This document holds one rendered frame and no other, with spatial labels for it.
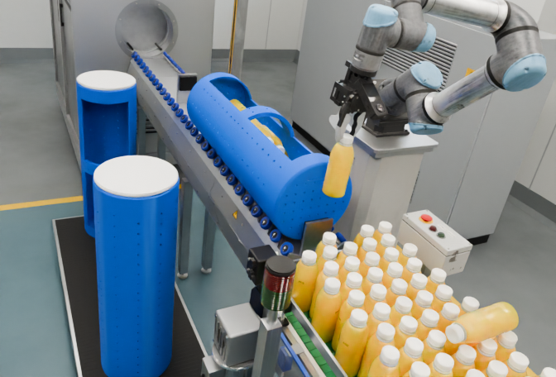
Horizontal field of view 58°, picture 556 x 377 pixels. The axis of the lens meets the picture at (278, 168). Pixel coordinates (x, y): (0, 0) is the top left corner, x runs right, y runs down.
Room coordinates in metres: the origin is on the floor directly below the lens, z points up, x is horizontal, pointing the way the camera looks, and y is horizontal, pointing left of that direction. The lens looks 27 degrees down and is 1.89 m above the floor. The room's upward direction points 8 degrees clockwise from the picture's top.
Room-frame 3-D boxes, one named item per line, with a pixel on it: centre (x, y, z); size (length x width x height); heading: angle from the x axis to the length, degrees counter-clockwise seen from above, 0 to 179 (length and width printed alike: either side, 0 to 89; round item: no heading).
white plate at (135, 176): (1.47, 0.47, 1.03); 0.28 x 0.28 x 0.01
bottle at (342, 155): (1.27, -0.17, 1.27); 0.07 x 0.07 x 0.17
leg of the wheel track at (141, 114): (3.04, 0.95, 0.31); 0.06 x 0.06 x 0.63; 31
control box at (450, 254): (1.30, -0.50, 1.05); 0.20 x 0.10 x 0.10; 31
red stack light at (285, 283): (0.81, -0.03, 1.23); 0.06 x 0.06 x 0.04
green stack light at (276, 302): (0.81, -0.03, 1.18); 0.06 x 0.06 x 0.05
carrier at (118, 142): (2.36, 0.91, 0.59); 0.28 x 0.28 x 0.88
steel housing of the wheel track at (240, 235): (2.23, 0.38, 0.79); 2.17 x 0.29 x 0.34; 31
